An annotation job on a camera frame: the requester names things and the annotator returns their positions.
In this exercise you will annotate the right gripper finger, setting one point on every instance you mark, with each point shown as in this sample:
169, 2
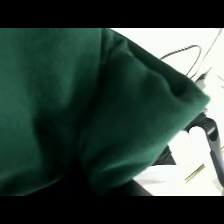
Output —
140, 190

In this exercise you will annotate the dark green garment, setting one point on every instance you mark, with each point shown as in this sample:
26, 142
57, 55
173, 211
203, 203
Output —
83, 106

